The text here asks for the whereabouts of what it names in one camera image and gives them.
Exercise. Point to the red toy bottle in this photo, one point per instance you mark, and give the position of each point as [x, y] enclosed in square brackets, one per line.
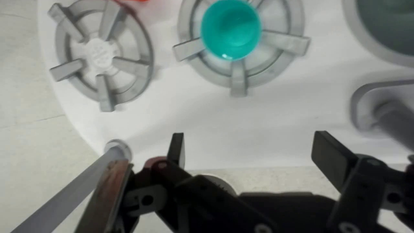
[131, 1]

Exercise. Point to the grey upright pole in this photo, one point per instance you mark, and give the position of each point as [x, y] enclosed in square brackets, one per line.
[73, 194]

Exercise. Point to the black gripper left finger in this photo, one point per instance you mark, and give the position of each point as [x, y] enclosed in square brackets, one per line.
[189, 198]

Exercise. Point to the grey toy sink basin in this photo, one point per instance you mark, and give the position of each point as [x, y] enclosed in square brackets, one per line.
[383, 30]

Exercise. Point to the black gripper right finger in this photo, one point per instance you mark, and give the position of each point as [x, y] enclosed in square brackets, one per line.
[362, 185]

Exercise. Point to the grey toy burner grate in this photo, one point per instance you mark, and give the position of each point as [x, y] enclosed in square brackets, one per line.
[101, 53]
[241, 73]

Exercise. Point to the teal plastic cup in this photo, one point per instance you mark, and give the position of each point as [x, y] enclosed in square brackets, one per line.
[230, 27]

